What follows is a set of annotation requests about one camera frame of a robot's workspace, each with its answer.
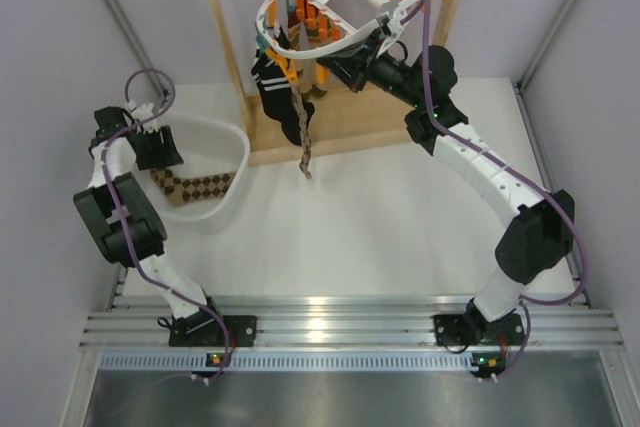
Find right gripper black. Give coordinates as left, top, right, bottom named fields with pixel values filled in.
left=320, top=30, right=426, bottom=109

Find brown argyle sock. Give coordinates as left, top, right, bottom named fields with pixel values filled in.
left=150, top=168, right=236, bottom=207
left=291, top=84, right=315, bottom=180

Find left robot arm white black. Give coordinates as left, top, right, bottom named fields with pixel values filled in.
left=73, top=104, right=226, bottom=346

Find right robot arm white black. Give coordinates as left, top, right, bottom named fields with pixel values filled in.
left=318, top=30, right=575, bottom=344

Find wooden hanger stand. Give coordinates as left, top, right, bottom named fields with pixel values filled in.
left=208, top=0, right=458, bottom=165

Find brown sock clipped on hanger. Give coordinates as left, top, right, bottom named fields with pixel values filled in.
left=286, top=0, right=327, bottom=101

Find white plastic tub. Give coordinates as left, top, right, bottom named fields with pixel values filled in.
left=135, top=114, right=250, bottom=234

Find black sock white stripes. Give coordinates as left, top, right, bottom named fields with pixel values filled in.
left=250, top=49, right=302, bottom=146

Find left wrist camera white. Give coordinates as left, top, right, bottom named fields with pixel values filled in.
left=124, top=101, right=160, bottom=134

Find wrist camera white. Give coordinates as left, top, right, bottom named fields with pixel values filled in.
left=124, top=101, right=160, bottom=134
left=375, top=1, right=409, bottom=44

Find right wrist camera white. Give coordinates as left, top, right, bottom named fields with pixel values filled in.
left=375, top=1, right=409, bottom=44

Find aluminium mounting rail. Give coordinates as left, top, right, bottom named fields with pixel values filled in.
left=80, top=294, right=624, bottom=375

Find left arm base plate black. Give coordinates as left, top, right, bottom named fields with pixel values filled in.
left=157, top=312, right=258, bottom=347

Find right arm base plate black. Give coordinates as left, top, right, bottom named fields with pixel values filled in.
left=433, top=313, right=525, bottom=350

